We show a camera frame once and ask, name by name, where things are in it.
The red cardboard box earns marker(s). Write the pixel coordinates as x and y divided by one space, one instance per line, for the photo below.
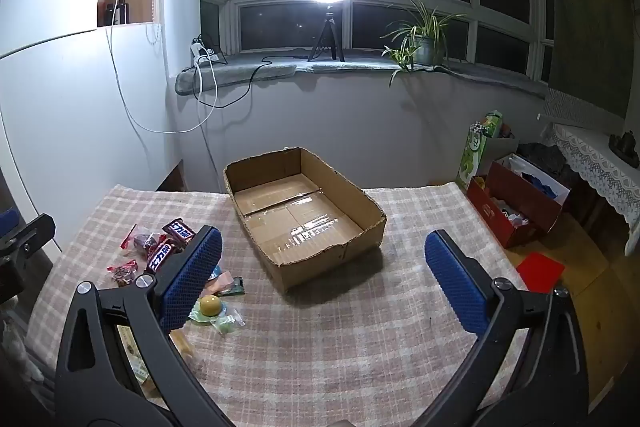
525 202

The purple red candy packet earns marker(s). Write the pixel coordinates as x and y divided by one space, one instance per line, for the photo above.
142 239

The brown chocolate bar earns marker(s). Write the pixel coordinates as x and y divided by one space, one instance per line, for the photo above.
161 257
180 231

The pink snack packet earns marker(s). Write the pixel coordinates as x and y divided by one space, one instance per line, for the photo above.
219 283

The snack packets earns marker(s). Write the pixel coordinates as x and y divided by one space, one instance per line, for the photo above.
131 354

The black tripod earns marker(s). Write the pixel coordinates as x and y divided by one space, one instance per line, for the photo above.
327 24

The red paper sheet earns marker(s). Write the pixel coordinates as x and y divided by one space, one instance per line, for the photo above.
540 272

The dark bottle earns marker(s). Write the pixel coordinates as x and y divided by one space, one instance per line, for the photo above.
116 13

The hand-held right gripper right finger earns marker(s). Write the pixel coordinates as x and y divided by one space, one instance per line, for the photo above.
457 287

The yellow round candy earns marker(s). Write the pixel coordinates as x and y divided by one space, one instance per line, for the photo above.
210 306

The white power strip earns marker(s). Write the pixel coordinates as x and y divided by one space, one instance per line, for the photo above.
202 54

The grey windowsill cloth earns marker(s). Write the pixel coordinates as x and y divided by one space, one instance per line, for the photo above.
235 74

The potted spider plant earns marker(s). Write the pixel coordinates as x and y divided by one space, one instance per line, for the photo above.
425 47

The pink plaid tablecloth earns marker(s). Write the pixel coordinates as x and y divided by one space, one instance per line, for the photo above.
310 347

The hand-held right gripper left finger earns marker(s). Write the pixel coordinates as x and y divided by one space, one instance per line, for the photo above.
192 279

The green candy packet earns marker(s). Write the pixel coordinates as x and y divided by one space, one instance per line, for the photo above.
227 324

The white lace cloth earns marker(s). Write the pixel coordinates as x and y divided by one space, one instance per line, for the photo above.
600 177

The brown wooden board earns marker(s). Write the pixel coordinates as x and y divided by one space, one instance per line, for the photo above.
172 179

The dark figurine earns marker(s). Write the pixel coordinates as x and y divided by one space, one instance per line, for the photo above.
625 146

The green snack bag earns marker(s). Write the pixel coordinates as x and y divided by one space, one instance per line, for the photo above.
475 152

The dark olive curtain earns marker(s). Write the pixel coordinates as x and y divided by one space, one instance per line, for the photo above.
590 32

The small red candy packet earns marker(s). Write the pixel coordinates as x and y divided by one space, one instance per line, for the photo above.
122 272

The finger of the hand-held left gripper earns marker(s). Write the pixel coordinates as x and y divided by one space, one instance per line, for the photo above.
30 234

